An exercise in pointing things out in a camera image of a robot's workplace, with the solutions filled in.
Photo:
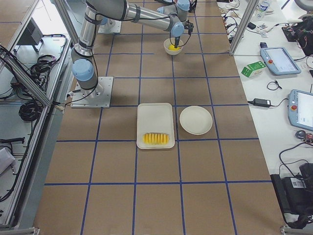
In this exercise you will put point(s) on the cream round plate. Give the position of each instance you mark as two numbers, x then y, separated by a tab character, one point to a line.
196	120

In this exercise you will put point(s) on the white deep bowl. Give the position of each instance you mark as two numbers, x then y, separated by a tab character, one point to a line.
169	41

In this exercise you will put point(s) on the cream rectangular tray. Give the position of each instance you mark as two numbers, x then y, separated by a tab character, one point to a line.
155	118

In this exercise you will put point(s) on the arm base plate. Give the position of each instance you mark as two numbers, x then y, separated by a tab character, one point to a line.
100	98
114	30

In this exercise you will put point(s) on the green white carton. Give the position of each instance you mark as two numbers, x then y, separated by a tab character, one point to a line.
253	69

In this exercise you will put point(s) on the aluminium frame post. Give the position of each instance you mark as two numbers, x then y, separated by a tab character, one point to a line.
251	6

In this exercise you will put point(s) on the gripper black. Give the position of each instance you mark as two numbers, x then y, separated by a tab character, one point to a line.
176	39

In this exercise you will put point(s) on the sliced yellow fruit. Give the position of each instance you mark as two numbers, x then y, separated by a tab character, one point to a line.
155	138

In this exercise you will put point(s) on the yellow lemon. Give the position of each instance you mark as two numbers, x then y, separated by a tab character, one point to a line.
171	48

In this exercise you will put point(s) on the blue teach pendant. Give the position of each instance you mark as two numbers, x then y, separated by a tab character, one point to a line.
300	109
278	61

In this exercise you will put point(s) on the grey electronics box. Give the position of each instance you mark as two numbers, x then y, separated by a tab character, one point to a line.
31	36

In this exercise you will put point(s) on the blue teach pendant upper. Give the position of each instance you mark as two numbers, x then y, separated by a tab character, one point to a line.
278	61

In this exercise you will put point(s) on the black power adapter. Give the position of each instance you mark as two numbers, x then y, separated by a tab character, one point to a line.
260	102

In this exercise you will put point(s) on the blue teach pendant lower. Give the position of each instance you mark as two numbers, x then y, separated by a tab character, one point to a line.
300	109

